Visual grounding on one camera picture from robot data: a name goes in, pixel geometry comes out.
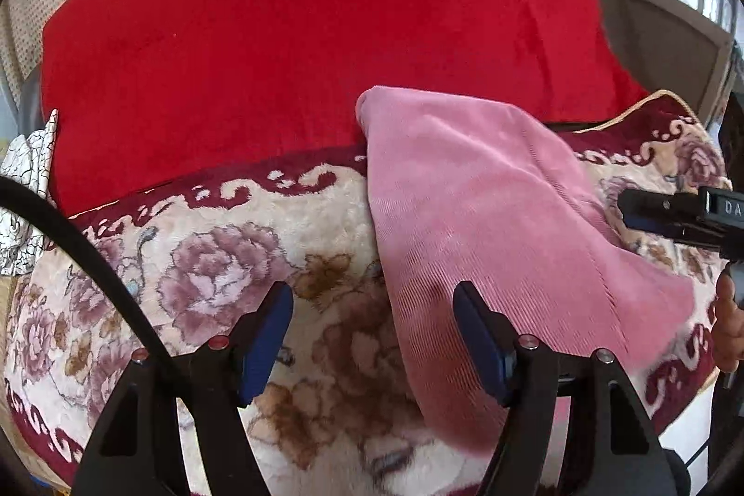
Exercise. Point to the person's right hand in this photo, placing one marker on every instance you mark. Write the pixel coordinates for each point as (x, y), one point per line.
(729, 333)

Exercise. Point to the red blanket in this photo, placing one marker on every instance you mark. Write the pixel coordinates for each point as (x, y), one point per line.
(290, 37)

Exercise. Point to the black white patterned cloth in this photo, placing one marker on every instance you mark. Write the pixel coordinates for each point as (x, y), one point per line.
(29, 147)

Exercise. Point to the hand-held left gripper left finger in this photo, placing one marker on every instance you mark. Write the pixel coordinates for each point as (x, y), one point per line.
(267, 339)

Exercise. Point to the floral plush blanket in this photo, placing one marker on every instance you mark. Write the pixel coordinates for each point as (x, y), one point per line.
(203, 269)

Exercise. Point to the dark sofa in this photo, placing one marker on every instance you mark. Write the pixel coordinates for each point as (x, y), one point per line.
(657, 37)

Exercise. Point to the pink zip jacket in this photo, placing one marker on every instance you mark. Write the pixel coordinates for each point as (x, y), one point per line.
(476, 194)

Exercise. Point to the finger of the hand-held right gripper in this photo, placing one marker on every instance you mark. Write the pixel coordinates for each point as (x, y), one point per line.
(657, 211)

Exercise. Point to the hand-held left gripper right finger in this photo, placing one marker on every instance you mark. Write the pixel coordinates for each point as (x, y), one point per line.
(482, 345)

